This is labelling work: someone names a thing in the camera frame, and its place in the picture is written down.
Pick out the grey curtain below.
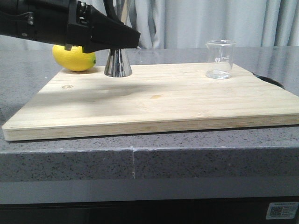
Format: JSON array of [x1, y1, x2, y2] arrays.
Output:
[[0, 0, 299, 51]]

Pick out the wooden cutting board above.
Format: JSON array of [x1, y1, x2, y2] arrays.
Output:
[[2, 63, 299, 141]]

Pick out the yellow lemon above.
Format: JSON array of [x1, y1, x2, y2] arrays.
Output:
[[52, 45, 96, 72]]

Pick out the white QR code label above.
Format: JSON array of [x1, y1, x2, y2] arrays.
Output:
[[265, 202, 299, 220]]

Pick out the silver double jigger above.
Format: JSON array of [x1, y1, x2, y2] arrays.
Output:
[[104, 0, 133, 77]]

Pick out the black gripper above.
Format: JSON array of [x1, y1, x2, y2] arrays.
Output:
[[0, 0, 92, 51]]

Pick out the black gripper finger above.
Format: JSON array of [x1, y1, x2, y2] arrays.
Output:
[[103, 0, 123, 25], [83, 7, 141, 53]]

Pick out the clear glass beaker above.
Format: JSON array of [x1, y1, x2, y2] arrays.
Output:
[[206, 40, 236, 79]]

